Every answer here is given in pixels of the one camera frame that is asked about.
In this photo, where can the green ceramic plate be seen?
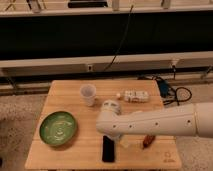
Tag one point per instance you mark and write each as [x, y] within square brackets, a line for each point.
[58, 128]

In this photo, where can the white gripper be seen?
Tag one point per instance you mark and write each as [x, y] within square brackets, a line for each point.
[121, 140]

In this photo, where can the clear plastic bottle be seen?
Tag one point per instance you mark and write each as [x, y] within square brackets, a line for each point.
[133, 96]

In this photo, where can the brown sausage toy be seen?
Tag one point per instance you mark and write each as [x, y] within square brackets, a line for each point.
[148, 140]

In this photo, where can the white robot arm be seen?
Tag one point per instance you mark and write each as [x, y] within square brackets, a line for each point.
[185, 120]

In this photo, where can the wooden table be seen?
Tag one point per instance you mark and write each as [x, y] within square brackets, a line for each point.
[84, 151]

